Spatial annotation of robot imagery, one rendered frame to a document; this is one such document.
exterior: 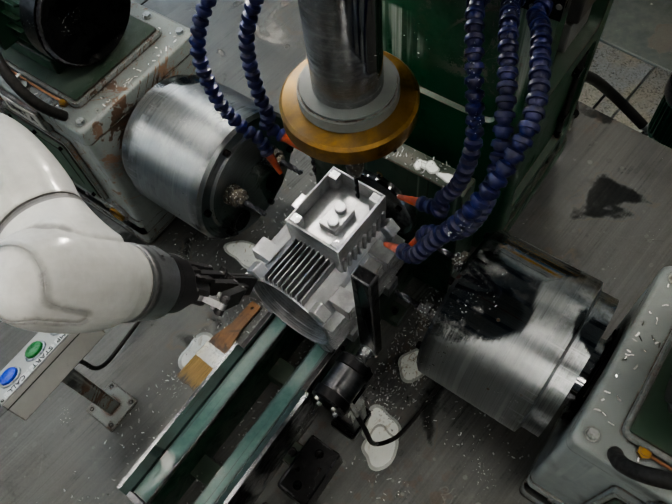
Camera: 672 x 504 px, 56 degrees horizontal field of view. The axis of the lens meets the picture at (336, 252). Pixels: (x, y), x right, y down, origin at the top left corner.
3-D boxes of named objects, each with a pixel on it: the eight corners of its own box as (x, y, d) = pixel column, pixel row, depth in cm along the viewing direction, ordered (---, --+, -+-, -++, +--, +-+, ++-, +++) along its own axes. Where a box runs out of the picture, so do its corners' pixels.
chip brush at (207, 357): (248, 298, 128) (247, 296, 127) (266, 311, 126) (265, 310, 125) (176, 377, 121) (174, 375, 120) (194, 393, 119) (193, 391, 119)
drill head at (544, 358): (447, 253, 116) (459, 171, 94) (670, 375, 102) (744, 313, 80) (370, 361, 107) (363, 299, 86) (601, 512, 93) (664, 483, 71)
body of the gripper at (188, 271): (192, 273, 74) (233, 274, 83) (141, 238, 77) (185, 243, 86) (164, 328, 75) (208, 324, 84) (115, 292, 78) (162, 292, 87)
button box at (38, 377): (87, 319, 106) (65, 300, 102) (107, 333, 101) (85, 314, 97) (8, 403, 100) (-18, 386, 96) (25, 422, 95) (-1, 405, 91)
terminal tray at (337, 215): (335, 191, 106) (331, 164, 99) (388, 221, 102) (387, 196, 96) (290, 242, 102) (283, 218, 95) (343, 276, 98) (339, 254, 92)
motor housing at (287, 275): (324, 227, 120) (313, 166, 104) (408, 278, 114) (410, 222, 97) (256, 306, 114) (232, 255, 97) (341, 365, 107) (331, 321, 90)
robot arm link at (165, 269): (110, 227, 72) (143, 231, 78) (76, 297, 73) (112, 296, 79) (167, 266, 69) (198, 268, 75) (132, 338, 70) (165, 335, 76)
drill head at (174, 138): (183, 107, 139) (143, 14, 117) (317, 180, 126) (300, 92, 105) (101, 186, 130) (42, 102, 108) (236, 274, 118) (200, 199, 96)
